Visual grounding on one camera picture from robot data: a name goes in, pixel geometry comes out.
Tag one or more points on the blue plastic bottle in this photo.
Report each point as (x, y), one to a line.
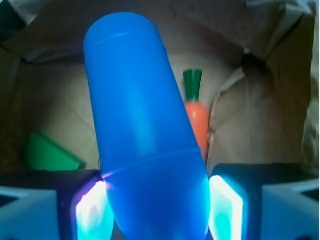
(158, 186)

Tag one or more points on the brown paper bag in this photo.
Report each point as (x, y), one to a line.
(260, 62)

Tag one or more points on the green toy block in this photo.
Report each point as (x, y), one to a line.
(41, 153)

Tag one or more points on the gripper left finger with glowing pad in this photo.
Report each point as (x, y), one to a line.
(55, 205)

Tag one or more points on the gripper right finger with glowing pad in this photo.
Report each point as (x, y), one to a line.
(264, 202)

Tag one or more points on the orange toy carrot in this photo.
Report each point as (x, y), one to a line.
(198, 113)

